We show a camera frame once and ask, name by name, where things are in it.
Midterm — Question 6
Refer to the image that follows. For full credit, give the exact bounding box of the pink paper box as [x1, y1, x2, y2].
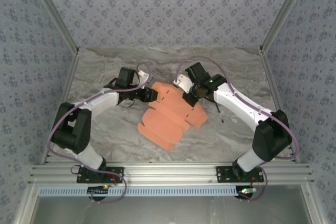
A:
[136, 81, 208, 152]

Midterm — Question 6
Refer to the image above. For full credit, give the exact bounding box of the black pen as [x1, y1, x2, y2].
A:
[215, 102, 225, 124]

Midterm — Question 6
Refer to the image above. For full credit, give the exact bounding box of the small circuit board adapter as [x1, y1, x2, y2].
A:
[237, 187, 257, 200]
[87, 185, 110, 200]

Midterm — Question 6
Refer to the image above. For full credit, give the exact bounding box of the aluminium side rail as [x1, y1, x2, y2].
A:
[259, 49, 300, 163]
[40, 50, 80, 166]

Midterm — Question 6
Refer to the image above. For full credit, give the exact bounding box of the long aluminium mounting rail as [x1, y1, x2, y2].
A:
[28, 163, 315, 186]

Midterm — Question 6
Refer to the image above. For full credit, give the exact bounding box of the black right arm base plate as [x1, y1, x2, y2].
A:
[215, 165, 265, 184]

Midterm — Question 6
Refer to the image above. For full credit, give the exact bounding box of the white slotted cable duct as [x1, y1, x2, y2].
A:
[39, 187, 244, 198]

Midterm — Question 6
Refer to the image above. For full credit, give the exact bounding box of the aluminium corner post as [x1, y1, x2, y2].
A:
[259, 0, 313, 55]
[26, 0, 80, 54]

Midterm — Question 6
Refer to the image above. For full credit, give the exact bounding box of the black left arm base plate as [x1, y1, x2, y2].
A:
[76, 166, 124, 184]

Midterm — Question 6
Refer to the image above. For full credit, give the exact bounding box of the aluminium lower frame beam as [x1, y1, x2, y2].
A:
[301, 182, 325, 224]
[15, 183, 40, 224]

